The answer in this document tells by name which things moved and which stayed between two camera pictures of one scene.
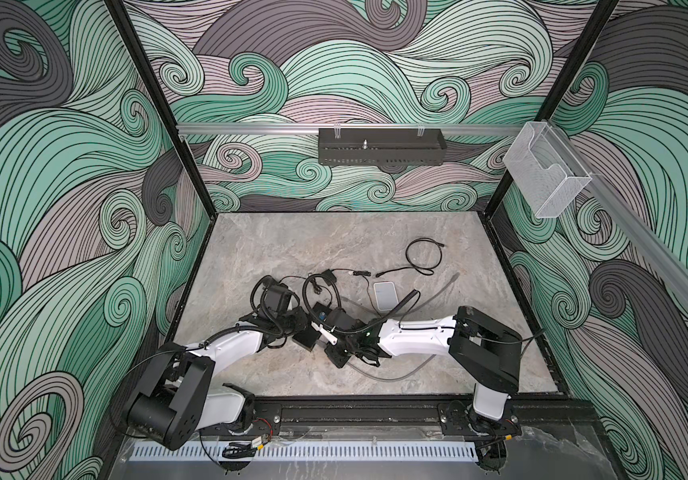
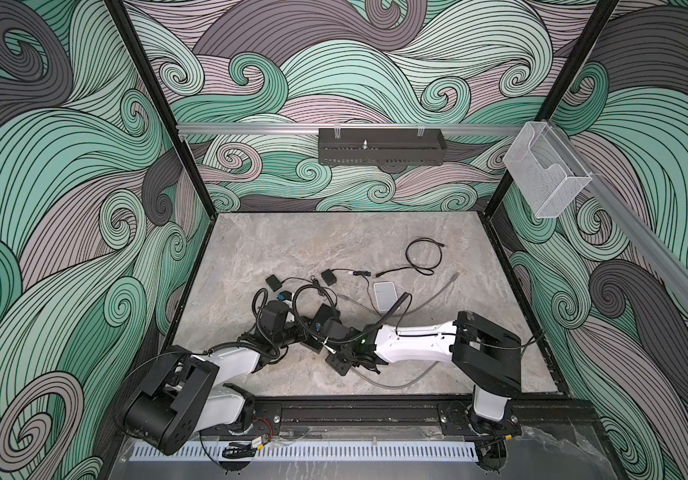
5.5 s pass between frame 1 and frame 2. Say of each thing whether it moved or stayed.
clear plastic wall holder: stayed
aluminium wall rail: stayed
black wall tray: stayed
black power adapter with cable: moved
